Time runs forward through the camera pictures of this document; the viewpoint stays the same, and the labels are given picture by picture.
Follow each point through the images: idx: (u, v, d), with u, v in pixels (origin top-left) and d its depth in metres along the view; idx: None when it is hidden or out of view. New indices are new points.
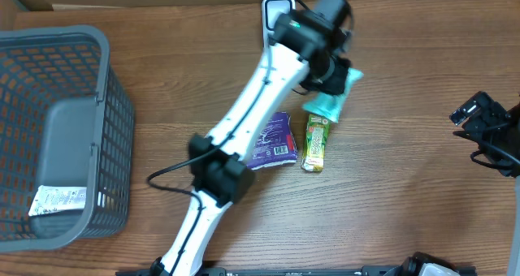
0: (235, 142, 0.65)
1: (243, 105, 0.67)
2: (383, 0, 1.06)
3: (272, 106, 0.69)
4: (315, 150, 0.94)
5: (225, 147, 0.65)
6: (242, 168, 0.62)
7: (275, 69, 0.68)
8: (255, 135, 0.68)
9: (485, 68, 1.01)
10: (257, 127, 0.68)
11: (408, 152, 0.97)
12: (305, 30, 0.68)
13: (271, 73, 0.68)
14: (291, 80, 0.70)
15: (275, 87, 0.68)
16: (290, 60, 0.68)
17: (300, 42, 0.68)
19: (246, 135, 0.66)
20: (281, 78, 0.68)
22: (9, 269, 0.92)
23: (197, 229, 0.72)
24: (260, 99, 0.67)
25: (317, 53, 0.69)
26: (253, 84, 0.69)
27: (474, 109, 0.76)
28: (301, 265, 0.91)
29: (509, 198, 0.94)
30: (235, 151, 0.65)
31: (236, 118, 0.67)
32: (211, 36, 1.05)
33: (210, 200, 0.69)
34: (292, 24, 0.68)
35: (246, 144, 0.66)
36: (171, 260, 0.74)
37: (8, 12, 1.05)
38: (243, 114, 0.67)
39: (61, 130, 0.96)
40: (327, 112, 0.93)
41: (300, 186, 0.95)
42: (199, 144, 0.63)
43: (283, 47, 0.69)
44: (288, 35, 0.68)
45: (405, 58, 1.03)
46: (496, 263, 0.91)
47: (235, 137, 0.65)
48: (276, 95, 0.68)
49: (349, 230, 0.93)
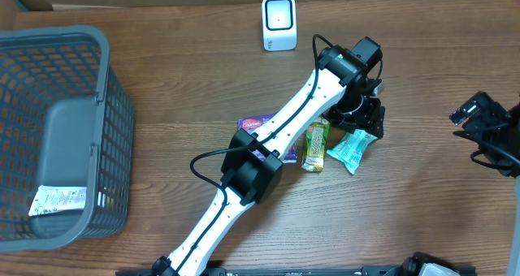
0: (276, 143, 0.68)
1: (287, 113, 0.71)
2: (383, 0, 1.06)
3: (311, 120, 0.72)
4: (315, 150, 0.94)
5: (266, 144, 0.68)
6: (279, 165, 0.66)
7: (319, 87, 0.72)
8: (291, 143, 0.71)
9: (485, 68, 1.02)
10: (295, 137, 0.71)
11: (408, 152, 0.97)
12: (348, 62, 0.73)
13: (316, 90, 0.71)
14: (331, 100, 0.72)
15: (317, 101, 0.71)
16: (333, 82, 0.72)
17: (340, 71, 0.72)
19: (284, 139, 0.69)
20: (323, 95, 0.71)
22: (8, 269, 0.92)
23: (215, 226, 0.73)
24: (301, 110, 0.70)
25: (353, 84, 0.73)
26: (297, 96, 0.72)
27: (474, 109, 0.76)
28: (301, 265, 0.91)
29: (509, 198, 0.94)
30: (275, 148, 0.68)
31: (279, 123, 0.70)
32: (211, 37, 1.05)
33: (235, 196, 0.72)
34: (335, 58, 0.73)
35: (283, 148, 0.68)
36: (181, 255, 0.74)
37: (8, 12, 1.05)
38: (286, 121, 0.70)
39: (62, 130, 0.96)
40: (347, 161, 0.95)
41: (300, 186, 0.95)
42: (244, 136, 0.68)
43: (327, 71, 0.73)
44: (331, 65, 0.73)
45: (404, 58, 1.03)
46: (496, 263, 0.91)
47: (275, 138, 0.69)
48: (317, 109, 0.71)
49: (348, 230, 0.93)
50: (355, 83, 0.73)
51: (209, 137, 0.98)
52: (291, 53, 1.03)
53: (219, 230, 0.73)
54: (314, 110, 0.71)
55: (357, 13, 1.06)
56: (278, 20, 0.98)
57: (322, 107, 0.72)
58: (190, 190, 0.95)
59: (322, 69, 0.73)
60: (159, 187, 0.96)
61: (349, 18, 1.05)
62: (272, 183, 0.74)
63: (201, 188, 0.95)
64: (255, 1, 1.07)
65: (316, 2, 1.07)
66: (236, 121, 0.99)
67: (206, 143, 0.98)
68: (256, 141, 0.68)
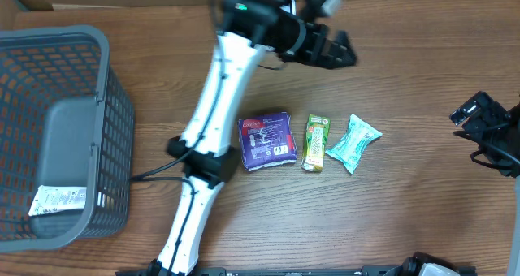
0: (207, 142, 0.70)
1: (206, 105, 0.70)
2: (383, 0, 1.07)
3: (237, 96, 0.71)
4: (315, 150, 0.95)
5: (199, 147, 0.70)
6: (218, 163, 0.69)
7: (228, 60, 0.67)
8: (226, 130, 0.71)
9: (485, 68, 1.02)
10: (226, 125, 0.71)
11: (408, 152, 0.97)
12: (255, 6, 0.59)
13: (227, 67, 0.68)
14: (247, 67, 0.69)
15: (231, 79, 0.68)
16: (240, 49, 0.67)
17: (249, 22, 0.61)
19: (214, 134, 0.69)
20: (236, 67, 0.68)
22: (8, 269, 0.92)
23: (191, 216, 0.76)
24: (219, 99, 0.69)
25: (270, 28, 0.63)
26: (212, 81, 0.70)
27: (474, 109, 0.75)
28: (301, 265, 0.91)
29: (509, 198, 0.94)
30: (209, 149, 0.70)
31: (203, 119, 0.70)
32: (211, 36, 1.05)
33: (201, 184, 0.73)
34: (237, 6, 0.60)
35: (218, 142, 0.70)
36: (169, 254, 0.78)
37: (8, 12, 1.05)
38: (208, 115, 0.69)
39: (62, 130, 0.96)
40: (346, 161, 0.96)
41: (300, 186, 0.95)
42: (176, 148, 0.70)
43: (232, 36, 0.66)
44: (236, 19, 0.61)
45: (404, 58, 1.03)
46: (496, 263, 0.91)
47: (205, 137, 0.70)
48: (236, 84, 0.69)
49: (348, 230, 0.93)
50: (272, 26, 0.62)
51: None
52: None
53: (198, 217, 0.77)
54: (233, 89, 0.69)
55: (357, 12, 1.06)
56: None
57: (240, 79, 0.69)
58: None
59: (225, 35, 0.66)
60: (159, 187, 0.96)
61: (349, 18, 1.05)
62: (233, 159, 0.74)
63: None
64: None
65: None
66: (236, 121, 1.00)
67: None
68: (188, 147, 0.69)
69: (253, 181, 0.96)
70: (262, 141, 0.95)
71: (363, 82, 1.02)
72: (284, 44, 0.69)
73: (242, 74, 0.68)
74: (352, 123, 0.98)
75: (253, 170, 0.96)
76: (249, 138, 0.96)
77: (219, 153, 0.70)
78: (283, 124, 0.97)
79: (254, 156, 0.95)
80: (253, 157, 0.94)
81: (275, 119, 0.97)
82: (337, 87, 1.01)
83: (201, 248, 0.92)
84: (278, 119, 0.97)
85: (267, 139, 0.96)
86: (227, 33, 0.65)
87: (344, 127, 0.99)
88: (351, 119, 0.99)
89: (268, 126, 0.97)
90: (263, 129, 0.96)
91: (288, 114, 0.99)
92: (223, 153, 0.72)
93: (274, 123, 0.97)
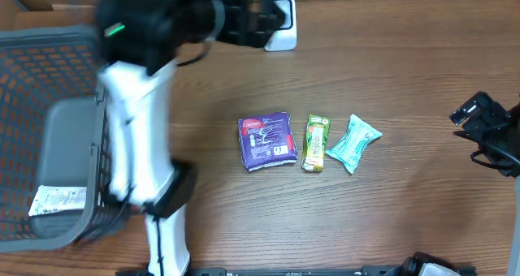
0: (141, 188, 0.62)
1: (123, 158, 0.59)
2: (383, 0, 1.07)
3: (156, 126, 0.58)
4: (315, 150, 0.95)
5: (135, 194, 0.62)
6: (160, 205, 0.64)
7: (126, 100, 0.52)
8: (157, 163, 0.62)
9: (485, 68, 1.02)
10: (152, 164, 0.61)
11: (408, 152, 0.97)
12: (136, 15, 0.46)
13: (129, 109, 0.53)
14: (153, 97, 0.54)
15: (140, 120, 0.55)
16: (130, 88, 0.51)
17: (132, 49, 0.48)
19: (144, 179, 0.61)
20: (139, 105, 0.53)
22: (8, 269, 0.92)
23: (162, 238, 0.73)
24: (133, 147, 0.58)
25: (166, 42, 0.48)
26: (116, 130, 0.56)
27: (474, 109, 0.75)
28: (301, 265, 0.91)
29: (508, 198, 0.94)
30: (147, 195, 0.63)
31: (126, 168, 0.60)
32: None
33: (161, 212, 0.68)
34: (111, 32, 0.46)
35: (152, 184, 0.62)
36: (157, 267, 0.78)
37: (8, 12, 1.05)
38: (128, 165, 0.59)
39: (62, 130, 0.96)
40: (345, 161, 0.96)
41: (300, 186, 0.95)
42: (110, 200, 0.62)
43: (122, 69, 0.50)
44: (116, 47, 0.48)
45: (404, 58, 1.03)
46: (496, 263, 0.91)
47: (135, 187, 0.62)
48: (145, 123, 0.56)
49: (349, 230, 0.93)
50: (167, 39, 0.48)
51: (209, 137, 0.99)
52: (290, 53, 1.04)
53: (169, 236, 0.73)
54: (145, 130, 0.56)
55: (357, 12, 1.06)
56: None
57: (148, 112, 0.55)
58: None
59: (112, 70, 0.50)
60: None
61: (349, 18, 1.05)
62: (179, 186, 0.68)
63: (200, 188, 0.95)
64: None
65: (316, 1, 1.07)
66: (236, 121, 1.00)
67: (206, 143, 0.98)
68: (122, 201, 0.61)
69: (253, 181, 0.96)
70: (262, 141, 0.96)
71: (363, 82, 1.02)
72: (201, 29, 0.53)
73: (149, 108, 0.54)
74: (352, 123, 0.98)
75: (253, 170, 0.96)
76: (249, 138, 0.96)
77: (158, 192, 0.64)
78: (283, 124, 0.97)
79: (254, 157, 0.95)
80: (254, 157, 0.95)
81: (275, 119, 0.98)
82: (337, 87, 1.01)
83: (201, 249, 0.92)
84: (279, 119, 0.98)
85: (267, 139, 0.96)
86: (112, 73, 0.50)
87: (344, 128, 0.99)
88: (351, 119, 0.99)
89: (268, 126, 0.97)
90: (263, 129, 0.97)
91: (288, 114, 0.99)
92: (163, 188, 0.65)
93: (274, 123, 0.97)
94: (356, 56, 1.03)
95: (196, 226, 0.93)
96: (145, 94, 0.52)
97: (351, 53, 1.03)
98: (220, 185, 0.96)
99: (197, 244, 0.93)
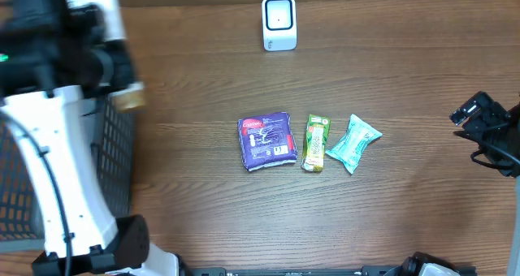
0: (78, 242, 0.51)
1: (45, 200, 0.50)
2: None
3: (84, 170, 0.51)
4: (315, 150, 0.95)
5: (75, 252, 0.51)
6: (109, 262, 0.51)
7: (51, 155, 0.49)
8: (97, 210, 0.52)
9: (485, 68, 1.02)
10: (84, 195, 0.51)
11: (408, 152, 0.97)
12: (13, 65, 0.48)
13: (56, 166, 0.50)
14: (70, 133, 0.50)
15: (72, 180, 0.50)
16: (45, 109, 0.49)
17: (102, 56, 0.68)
19: (83, 225, 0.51)
20: (53, 131, 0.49)
22: (9, 269, 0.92)
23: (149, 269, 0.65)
24: (19, 121, 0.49)
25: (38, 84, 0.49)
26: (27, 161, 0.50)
27: (474, 109, 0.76)
28: (301, 265, 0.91)
29: (509, 199, 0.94)
30: (74, 232, 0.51)
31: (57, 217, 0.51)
32: (210, 37, 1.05)
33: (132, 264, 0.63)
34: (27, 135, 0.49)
35: (95, 228, 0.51)
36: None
37: None
38: (57, 209, 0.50)
39: None
40: (344, 160, 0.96)
41: (300, 186, 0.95)
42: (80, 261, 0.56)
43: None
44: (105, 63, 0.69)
45: (405, 58, 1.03)
46: (496, 263, 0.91)
47: (75, 234, 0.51)
48: (77, 173, 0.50)
49: (348, 230, 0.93)
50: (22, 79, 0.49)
51: (210, 137, 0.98)
52: (290, 53, 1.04)
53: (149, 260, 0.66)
54: (75, 183, 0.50)
55: (357, 12, 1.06)
56: (278, 20, 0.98)
57: (72, 141, 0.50)
58: (190, 190, 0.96)
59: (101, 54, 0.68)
60: (159, 187, 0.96)
61: (349, 18, 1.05)
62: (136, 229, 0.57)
63: (201, 188, 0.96)
64: (255, 1, 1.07)
65: (316, 2, 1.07)
66: (236, 121, 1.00)
67: (206, 143, 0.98)
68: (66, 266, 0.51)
69: (253, 181, 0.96)
70: (262, 141, 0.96)
71: (363, 82, 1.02)
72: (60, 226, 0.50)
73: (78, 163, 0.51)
74: (352, 123, 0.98)
75: (253, 170, 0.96)
76: (249, 138, 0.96)
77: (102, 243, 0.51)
78: (283, 124, 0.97)
79: (253, 157, 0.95)
80: (254, 156, 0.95)
81: (275, 119, 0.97)
82: (337, 87, 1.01)
83: (201, 249, 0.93)
84: (278, 119, 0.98)
85: (267, 139, 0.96)
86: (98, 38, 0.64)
87: (344, 128, 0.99)
88: (351, 119, 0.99)
89: (268, 126, 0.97)
90: (263, 129, 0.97)
91: (288, 114, 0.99)
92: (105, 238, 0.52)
93: (274, 123, 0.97)
94: (356, 56, 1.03)
95: (196, 226, 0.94)
96: (64, 107, 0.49)
97: (350, 53, 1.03)
98: (219, 184, 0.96)
99: (197, 244, 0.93)
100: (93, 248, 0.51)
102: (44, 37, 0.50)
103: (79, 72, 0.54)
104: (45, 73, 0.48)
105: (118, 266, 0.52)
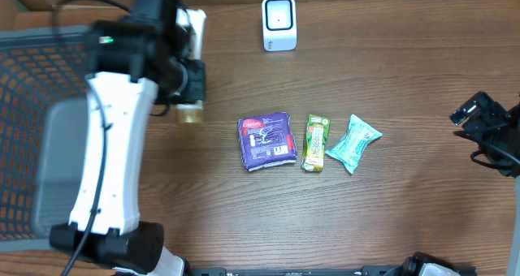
0: (102, 219, 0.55)
1: (92, 169, 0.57)
2: (383, 0, 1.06)
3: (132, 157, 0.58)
4: (315, 150, 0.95)
5: (93, 228, 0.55)
6: (121, 250, 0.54)
7: (110, 128, 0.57)
8: (127, 199, 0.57)
9: (485, 68, 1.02)
10: (124, 178, 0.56)
11: (408, 152, 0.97)
12: (115, 51, 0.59)
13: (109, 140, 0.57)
14: (134, 120, 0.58)
15: (119, 159, 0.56)
16: (125, 92, 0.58)
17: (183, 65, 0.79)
19: (113, 204, 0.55)
20: (122, 113, 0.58)
22: (9, 269, 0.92)
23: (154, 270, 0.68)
24: (99, 95, 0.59)
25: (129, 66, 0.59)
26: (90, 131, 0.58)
27: (474, 109, 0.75)
28: (301, 265, 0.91)
29: (509, 198, 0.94)
30: (101, 209, 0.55)
31: (93, 188, 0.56)
32: (210, 37, 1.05)
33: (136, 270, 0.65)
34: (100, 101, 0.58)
35: (121, 211, 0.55)
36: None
37: (8, 13, 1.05)
38: (97, 182, 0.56)
39: (62, 131, 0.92)
40: (344, 160, 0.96)
41: (300, 186, 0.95)
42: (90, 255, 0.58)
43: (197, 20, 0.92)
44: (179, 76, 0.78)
45: (405, 58, 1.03)
46: (496, 263, 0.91)
47: (101, 210, 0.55)
48: (127, 154, 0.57)
49: (348, 230, 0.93)
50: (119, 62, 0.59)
51: (210, 138, 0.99)
52: (290, 53, 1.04)
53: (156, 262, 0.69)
54: (120, 163, 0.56)
55: (357, 12, 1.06)
56: (278, 20, 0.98)
57: (134, 127, 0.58)
58: (190, 190, 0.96)
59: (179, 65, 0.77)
60: (159, 187, 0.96)
61: (349, 18, 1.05)
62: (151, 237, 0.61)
63: (201, 188, 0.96)
64: (255, 1, 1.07)
65: (316, 2, 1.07)
66: (236, 121, 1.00)
67: (206, 144, 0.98)
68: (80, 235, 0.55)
69: (253, 180, 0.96)
70: (262, 141, 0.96)
71: (363, 82, 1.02)
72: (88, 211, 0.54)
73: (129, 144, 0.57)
74: (352, 123, 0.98)
75: (253, 170, 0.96)
76: (249, 138, 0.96)
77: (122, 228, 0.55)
78: (283, 123, 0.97)
79: (253, 157, 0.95)
80: (254, 157, 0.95)
81: (275, 119, 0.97)
82: (337, 87, 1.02)
83: (201, 249, 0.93)
84: (278, 119, 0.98)
85: (267, 139, 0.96)
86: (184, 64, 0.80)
87: (344, 128, 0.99)
88: (351, 119, 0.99)
89: (268, 126, 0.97)
90: (263, 129, 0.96)
91: (288, 114, 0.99)
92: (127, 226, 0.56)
93: (274, 123, 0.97)
94: (356, 56, 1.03)
95: (196, 226, 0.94)
96: (140, 97, 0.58)
97: (350, 53, 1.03)
98: (219, 184, 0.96)
99: (197, 244, 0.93)
100: (112, 230, 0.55)
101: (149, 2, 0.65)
102: (150, 36, 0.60)
103: (161, 77, 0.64)
104: (136, 62, 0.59)
105: (127, 257, 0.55)
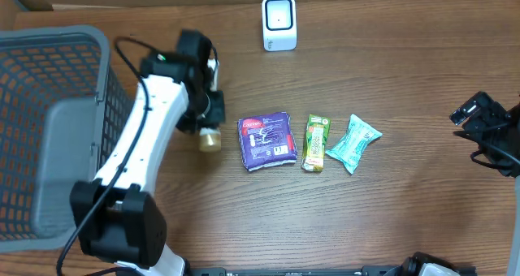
0: (127, 176, 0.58)
1: (127, 138, 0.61)
2: (383, 0, 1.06)
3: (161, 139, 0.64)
4: (315, 150, 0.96)
5: (117, 183, 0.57)
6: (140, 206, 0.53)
7: (151, 108, 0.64)
8: (150, 170, 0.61)
9: (485, 68, 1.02)
10: (153, 150, 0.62)
11: (408, 152, 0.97)
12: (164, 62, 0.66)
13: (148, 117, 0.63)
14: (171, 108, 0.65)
15: (151, 133, 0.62)
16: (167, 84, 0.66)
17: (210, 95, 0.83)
19: (140, 165, 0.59)
20: (162, 101, 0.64)
22: (8, 269, 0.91)
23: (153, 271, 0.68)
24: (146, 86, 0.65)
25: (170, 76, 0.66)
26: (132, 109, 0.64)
27: (474, 109, 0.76)
28: (301, 265, 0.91)
29: (509, 198, 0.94)
30: (127, 168, 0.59)
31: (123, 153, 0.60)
32: (210, 37, 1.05)
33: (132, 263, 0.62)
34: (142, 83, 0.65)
35: (145, 171, 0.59)
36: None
37: (8, 12, 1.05)
38: (128, 148, 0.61)
39: (62, 129, 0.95)
40: (344, 160, 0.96)
41: (300, 186, 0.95)
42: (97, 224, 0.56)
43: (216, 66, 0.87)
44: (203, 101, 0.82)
45: (405, 58, 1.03)
46: (496, 263, 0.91)
47: (127, 170, 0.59)
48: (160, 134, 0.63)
49: (348, 230, 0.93)
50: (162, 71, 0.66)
51: None
52: (290, 53, 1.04)
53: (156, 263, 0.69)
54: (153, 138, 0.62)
55: (357, 12, 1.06)
56: (278, 20, 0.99)
57: (168, 114, 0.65)
58: (190, 190, 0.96)
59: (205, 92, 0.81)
60: (159, 187, 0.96)
61: (349, 18, 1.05)
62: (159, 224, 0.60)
63: (201, 188, 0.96)
64: (255, 1, 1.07)
65: (316, 2, 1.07)
66: (236, 121, 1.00)
67: None
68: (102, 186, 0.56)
69: (253, 180, 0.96)
70: (262, 141, 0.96)
71: (363, 82, 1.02)
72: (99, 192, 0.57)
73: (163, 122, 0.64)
74: (352, 123, 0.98)
75: (253, 170, 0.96)
76: (249, 138, 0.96)
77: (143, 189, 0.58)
78: (283, 124, 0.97)
79: (254, 157, 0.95)
80: (254, 156, 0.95)
81: (275, 119, 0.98)
82: (337, 87, 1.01)
83: (201, 249, 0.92)
84: (278, 119, 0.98)
85: (267, 139, 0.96)
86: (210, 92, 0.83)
87: (344, 128, 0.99)
88: (351, 119, 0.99)
89: (268, 127, 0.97)
90: (263, 129, 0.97)
91: (288, 114, 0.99)
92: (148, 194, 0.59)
93: (274, 123, 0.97)
94: (356, 56, 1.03)
95: (197, 226, 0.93)
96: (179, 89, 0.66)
97: (350, 53, 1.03)
98: (219, 184, 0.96)
99: (197, 244, 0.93)
100: (134, 184, 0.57)
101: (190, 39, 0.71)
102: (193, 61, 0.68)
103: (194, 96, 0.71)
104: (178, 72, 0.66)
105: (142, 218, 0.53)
